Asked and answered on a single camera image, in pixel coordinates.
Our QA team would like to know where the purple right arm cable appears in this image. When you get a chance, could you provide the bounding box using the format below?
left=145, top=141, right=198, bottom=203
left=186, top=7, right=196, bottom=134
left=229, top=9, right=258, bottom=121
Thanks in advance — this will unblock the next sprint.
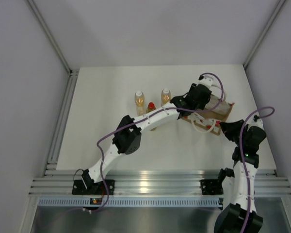
left=236, top=106, right=275, bottom=233

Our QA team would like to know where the clear jar dark lid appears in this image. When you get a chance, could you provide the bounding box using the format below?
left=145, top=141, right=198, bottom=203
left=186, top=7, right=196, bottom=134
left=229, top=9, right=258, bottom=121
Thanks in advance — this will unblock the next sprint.
left=205, top=95, right=231, bottom=115

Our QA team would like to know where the aluminium rail frame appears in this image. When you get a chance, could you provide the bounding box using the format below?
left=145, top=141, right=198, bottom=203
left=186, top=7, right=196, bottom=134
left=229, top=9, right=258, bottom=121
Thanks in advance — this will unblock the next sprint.
left=26, top=0, right=291, bottom=233

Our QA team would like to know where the yellow dish soap red cap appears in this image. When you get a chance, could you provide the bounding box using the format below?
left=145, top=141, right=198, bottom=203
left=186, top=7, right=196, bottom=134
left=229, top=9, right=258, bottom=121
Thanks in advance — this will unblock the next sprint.
left=146, top=102, right=156, bottom=116

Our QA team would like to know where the amber bottle white cap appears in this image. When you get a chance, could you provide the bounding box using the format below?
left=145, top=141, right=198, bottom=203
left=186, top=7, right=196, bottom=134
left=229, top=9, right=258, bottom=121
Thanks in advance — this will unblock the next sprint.
left=135, top=91, right=145, bottom=116
left=161, top=88, right=171, bottom=106

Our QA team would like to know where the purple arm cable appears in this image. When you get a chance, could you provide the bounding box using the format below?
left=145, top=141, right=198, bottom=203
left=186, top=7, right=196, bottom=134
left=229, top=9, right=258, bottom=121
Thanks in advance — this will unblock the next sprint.
left=82, top=72, right=227, bottom=214
left=236, top=106, right=275, bottom=233

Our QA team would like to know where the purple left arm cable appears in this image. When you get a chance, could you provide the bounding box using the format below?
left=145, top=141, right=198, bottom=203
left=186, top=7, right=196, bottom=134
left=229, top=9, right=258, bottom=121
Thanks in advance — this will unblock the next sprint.
left=82, top=72, right=227, bottom=214

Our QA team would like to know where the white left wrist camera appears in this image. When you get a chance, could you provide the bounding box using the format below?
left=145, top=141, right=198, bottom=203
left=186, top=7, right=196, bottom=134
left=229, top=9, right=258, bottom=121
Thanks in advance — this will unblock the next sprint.
left=198, top=75, right=213, bottom=89

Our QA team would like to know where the grey slotted cable duct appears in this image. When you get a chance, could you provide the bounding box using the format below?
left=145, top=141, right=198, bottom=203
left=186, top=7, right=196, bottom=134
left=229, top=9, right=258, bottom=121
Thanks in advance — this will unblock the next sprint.
left=38, top=197, right=222, bottom=208

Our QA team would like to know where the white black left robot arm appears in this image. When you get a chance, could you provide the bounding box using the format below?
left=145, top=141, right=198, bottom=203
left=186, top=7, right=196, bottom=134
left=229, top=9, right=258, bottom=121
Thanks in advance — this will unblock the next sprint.
left=81, top=83, right=211, bottom=194

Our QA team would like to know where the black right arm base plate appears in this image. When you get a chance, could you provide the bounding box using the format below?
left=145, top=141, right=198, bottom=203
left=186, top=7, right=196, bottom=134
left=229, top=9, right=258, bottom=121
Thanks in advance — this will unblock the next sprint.
left=200, top=179, right=223, bottom=196

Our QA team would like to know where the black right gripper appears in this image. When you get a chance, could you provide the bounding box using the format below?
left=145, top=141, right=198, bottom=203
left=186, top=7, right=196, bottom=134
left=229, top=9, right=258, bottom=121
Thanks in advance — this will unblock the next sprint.
left=219, top=120, right=249, bottom=147

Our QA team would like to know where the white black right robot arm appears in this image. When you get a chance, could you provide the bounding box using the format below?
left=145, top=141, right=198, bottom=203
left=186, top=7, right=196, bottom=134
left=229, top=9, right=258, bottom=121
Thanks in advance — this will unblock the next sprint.
left=214, top=116, right=266, bottom=233

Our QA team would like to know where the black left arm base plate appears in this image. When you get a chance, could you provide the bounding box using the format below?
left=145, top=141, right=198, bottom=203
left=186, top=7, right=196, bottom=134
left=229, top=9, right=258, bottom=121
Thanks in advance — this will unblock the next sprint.
left=72, top=180, right=115, bottom=195

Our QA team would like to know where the jute watermelon canvas bag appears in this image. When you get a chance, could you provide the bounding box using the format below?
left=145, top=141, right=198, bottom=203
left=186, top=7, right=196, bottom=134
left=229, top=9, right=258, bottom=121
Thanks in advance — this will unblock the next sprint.
left=182, top=91, right=235, bottom=136

